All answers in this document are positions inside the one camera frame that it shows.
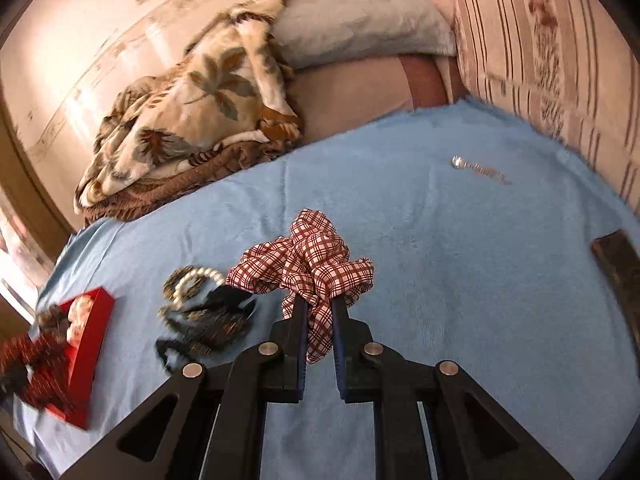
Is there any grey white pillow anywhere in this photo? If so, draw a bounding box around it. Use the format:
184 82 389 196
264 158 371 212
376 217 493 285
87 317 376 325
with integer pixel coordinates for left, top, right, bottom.
272 0 458 71

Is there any silver bracelet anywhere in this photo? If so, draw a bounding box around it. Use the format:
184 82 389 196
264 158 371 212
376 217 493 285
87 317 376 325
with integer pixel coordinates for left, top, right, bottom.
451 155 512 186

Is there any red tray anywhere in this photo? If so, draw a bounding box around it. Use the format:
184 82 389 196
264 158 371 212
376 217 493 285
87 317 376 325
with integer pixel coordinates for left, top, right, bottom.
10 287 117 431

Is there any leaf print blanket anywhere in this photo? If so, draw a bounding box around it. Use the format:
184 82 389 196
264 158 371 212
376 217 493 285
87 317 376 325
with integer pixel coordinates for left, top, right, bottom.
74 0 303 209

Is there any dark red scrunchie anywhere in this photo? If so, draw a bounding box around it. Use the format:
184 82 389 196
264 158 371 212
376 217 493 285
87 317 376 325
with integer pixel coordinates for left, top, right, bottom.
0 334 77 412

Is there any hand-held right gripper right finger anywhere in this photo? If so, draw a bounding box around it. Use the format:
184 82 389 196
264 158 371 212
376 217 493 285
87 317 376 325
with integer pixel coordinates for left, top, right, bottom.
331 296 576 480

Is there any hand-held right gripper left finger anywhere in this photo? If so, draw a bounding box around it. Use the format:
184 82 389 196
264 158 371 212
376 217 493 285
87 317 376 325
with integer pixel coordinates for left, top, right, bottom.
60 294 310 480

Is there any grey brown scrunchie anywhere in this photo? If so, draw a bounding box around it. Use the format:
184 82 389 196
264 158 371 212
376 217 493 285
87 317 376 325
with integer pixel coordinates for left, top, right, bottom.
36 307 69 337

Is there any dark wooden door frame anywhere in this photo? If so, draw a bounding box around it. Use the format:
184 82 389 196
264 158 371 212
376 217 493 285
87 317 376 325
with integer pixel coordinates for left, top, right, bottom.
0 110 77 241

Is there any white pearl bracelet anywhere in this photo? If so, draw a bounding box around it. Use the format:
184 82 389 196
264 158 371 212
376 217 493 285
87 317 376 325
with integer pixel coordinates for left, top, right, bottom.
164 266 227 302

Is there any red white plaid scrunchie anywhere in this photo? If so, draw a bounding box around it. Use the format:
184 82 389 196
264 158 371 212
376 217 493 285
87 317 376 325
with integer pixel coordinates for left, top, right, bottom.
226 210 375 365

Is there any white printed scrunchie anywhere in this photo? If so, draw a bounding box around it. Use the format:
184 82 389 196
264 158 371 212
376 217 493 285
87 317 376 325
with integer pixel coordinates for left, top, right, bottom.
69 296 99 347

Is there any striped floral cushion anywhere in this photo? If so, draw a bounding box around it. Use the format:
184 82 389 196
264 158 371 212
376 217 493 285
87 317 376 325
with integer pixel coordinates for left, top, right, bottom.
452 0 640 211

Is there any dark flat rectangular object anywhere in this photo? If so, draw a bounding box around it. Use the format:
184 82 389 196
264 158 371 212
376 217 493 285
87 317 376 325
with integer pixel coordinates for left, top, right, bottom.
590 229 640 347

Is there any pink bed sheet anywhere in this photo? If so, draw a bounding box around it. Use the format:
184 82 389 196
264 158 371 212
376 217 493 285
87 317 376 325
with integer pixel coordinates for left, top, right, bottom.
289 52 462 147

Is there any blue blanket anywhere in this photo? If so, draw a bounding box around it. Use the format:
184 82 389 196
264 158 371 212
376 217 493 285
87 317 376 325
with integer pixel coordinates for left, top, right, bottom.
15 97 640 480

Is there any brown ruffled blanket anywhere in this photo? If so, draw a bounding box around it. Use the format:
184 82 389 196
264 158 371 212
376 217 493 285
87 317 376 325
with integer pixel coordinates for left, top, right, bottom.
82 139 302 229

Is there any braided bracelet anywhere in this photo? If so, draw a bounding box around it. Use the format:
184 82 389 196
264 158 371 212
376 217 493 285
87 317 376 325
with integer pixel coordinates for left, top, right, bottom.
158 304 252 352

